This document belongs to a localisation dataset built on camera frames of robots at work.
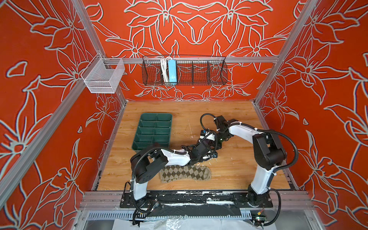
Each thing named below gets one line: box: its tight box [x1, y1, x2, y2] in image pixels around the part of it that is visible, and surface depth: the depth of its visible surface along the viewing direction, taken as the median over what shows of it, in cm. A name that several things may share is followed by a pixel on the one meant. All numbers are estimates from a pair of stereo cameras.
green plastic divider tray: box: [131, 113, 173, 153], surface depth 100 cm
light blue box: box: [168, 59, 178, 83], surface depth 91 cm
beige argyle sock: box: [159, 164, 212, 184], surface depth 83 cm
